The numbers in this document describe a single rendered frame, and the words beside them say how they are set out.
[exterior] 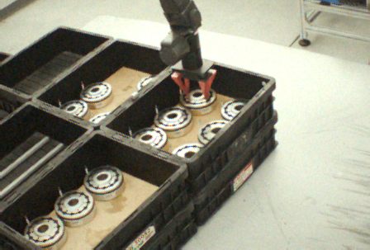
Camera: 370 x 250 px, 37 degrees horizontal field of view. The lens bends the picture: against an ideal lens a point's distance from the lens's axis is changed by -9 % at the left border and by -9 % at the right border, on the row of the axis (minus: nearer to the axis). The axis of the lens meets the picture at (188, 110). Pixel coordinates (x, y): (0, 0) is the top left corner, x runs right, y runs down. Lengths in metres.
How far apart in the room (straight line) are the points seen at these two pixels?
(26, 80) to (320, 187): 1.08
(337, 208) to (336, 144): 0.27
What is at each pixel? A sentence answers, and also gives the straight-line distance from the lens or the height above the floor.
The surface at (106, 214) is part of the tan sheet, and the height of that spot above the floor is 0.83.
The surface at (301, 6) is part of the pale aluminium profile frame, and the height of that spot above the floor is 0.27.
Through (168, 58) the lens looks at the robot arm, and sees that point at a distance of 1.55.
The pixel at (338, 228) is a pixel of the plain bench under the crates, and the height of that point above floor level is 0.70.
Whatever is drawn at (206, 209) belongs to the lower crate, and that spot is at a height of 0.74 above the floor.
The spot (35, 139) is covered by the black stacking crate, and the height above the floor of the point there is 0.83.
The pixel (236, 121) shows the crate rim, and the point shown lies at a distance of 1.47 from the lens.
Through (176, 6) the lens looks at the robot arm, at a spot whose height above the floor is 1.17.
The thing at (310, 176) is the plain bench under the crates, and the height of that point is 0.70.
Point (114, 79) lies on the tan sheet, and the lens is 1.92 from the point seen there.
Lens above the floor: 1.79
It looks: 34 degrees down
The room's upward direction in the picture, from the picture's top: 9 degrees counter-clockwise
